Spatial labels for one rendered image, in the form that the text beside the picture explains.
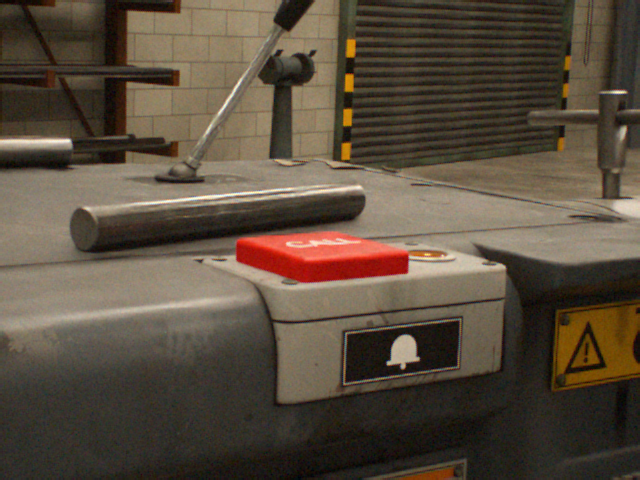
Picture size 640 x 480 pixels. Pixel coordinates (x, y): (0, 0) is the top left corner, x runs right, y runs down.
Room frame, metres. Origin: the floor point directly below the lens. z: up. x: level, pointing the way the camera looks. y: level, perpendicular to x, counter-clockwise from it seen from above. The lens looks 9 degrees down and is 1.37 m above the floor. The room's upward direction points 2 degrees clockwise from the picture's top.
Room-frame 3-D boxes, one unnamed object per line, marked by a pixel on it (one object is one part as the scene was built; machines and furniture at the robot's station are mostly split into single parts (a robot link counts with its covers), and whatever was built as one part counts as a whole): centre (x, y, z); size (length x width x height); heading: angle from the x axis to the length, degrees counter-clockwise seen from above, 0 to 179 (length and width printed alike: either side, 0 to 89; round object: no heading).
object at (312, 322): (0.63, -0.02, 1.23); 0.13 x 0.08 x 0.05; 125
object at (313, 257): (0.61, 0.00, 1.26); 0.06 x 0.06 x 0.02; 35
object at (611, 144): (1.07, -0.23, 1.26); 0.02 x 0.02 x 0.12; 30
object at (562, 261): (0.71, -0.14, 1.24); 0.09 x 0.08 x 0.03; 125
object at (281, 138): (9.83, 0.30, 0.57); 0.47 x 0.37 x 1.14; 143
